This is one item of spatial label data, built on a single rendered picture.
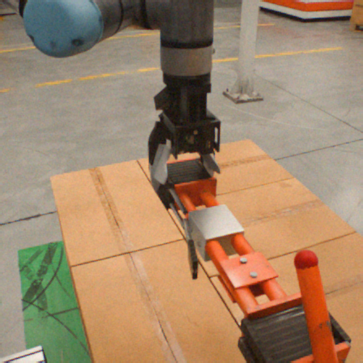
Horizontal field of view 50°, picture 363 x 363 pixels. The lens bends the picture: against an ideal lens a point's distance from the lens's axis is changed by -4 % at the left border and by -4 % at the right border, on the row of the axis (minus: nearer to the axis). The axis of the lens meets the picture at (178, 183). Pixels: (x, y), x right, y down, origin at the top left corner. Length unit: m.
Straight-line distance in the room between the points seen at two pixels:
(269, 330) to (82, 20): 0.38
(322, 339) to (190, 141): 0.34
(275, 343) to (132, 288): 0.84
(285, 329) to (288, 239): 1.00
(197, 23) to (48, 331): 1.57
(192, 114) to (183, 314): 0.71
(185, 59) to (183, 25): 0.05
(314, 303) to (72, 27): 0.36
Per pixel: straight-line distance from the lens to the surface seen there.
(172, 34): 0.56
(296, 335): 0.47
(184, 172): 0.69
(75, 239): 1.45
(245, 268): 0.53
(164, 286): 1.25
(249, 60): 4.09
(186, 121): 0.58
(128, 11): 0.55
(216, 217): 0.60
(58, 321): 1.93
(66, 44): 0.46
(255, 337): 0.45
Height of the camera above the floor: 1.46
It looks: 33 degrees down
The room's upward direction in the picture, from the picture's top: straight up
